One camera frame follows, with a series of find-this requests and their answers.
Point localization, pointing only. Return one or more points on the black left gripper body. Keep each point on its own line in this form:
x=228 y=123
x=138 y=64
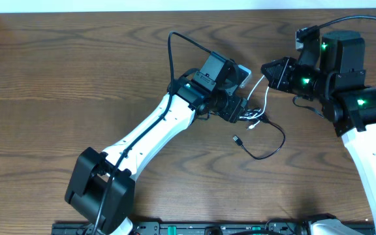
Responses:
x=237 y=109

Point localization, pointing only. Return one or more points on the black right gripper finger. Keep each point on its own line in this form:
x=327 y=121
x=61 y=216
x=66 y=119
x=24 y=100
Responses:
x=273 y=81
x=274 y=68

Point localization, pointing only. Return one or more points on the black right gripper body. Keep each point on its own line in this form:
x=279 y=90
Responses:
x=303 y=81

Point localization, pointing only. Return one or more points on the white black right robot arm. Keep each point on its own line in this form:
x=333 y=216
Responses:
x=330 y=69

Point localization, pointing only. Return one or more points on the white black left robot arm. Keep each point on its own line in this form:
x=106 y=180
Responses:
x=102 y=184

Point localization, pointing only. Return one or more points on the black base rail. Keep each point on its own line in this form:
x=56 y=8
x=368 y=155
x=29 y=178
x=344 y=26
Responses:
x=155 y=228

